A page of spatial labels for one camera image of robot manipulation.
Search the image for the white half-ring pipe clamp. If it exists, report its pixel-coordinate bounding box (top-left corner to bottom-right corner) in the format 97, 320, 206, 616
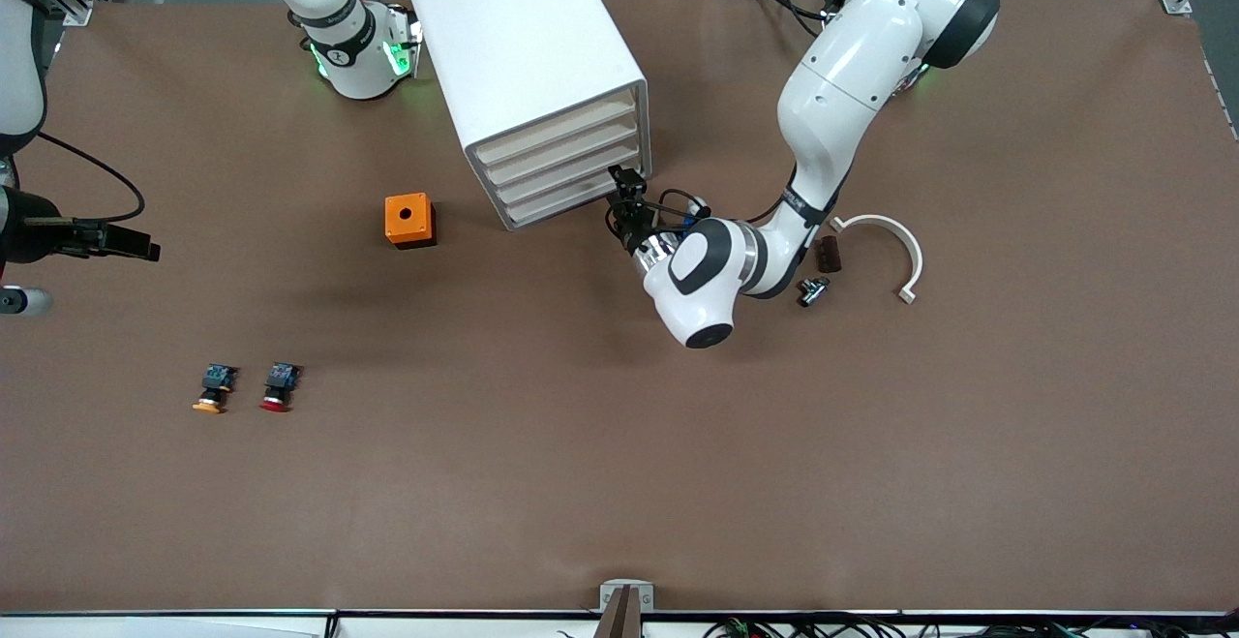
831, 214, 924, 305

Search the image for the yellow mushroom push button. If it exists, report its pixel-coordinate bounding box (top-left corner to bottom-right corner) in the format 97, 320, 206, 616
192, 363, 239, 415

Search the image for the white drawer cabinet housing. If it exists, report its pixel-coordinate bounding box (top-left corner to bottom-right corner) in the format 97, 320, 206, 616
406, 0, 652, 232

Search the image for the black cable bundle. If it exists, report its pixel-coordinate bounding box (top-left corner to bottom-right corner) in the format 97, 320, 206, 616
705, 616, 969, 638

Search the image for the grey metal bracket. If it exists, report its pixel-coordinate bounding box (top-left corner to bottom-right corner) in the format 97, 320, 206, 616
599, 579, 656, 615

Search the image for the brown wooden post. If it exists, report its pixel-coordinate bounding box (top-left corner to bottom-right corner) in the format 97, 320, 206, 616
597, 586, 642, 638

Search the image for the red mushroom push button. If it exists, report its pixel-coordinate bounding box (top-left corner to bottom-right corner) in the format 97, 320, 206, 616
259, 362, 303, 414

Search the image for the orange button enclosure box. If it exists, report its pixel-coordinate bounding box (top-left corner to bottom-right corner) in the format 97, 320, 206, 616
384, 193, 438, 250

